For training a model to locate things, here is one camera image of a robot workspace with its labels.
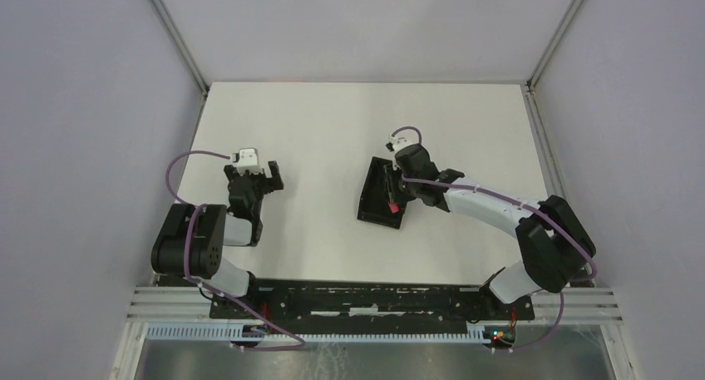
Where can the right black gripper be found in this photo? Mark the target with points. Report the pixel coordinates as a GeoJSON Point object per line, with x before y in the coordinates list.
{"type": "Point", "coordinates": [391, 175]}

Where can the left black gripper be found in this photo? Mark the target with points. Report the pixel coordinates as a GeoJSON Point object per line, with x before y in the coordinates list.
{"type": "Point", "coordinates": [276, 180]}

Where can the red handled screwdriver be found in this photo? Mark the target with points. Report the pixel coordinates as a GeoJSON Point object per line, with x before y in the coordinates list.
{"type": "Point", "coordinates": [393, 207]}

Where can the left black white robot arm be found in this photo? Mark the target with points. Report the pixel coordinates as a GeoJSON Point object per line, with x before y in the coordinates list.
{"type": "Point", "coordinates": [191, 241]}

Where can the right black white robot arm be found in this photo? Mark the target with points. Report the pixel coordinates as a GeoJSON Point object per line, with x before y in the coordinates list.
{"type": "Point", "coordinates": [554, 246]}

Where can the black plastic bin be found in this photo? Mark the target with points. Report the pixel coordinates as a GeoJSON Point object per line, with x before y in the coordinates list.
{"type": "Point", "coordinates": [372, 204]}

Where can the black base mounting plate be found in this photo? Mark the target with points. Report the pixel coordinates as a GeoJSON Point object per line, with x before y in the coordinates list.
{"type": "Point", "coordinates": [349, 308]}

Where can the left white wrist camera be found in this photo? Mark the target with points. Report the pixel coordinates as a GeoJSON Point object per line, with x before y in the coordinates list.
{"type": "Point", "coordinates": [245, 157]}

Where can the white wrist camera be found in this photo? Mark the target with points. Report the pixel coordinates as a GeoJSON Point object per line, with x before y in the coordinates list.
{"type": "Point", "coordinates": [397, 143]}
{"type": "Point", "coordinates": [245, 157]}

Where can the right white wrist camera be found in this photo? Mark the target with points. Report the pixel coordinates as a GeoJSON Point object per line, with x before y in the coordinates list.
{"type": "Point", "coordinates": [397, 143]}

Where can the aluminium front rail frame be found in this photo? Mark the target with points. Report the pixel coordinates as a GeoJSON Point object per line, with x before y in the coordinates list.
{"type": "Point", "coordinates": [582, 306]}

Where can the white slotted cable duct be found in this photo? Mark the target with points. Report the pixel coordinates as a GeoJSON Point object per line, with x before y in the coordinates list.
{"type": "Point", "coordinates": [240, 333]}

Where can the right aluminium corner post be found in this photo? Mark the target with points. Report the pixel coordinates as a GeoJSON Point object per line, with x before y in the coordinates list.
{"type": "Point", "coordinates": [570, 14]}

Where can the aluminium corner post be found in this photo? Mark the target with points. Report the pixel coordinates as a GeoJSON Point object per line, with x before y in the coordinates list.
{"type": "Point", "coordinates": [173, 33]}
{"type": "Point", "coordinates": [570, 14]}

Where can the left aluminium corner post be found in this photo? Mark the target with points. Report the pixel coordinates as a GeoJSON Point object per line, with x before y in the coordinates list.
{"type": "Point", "coordinates": [173, 33]}

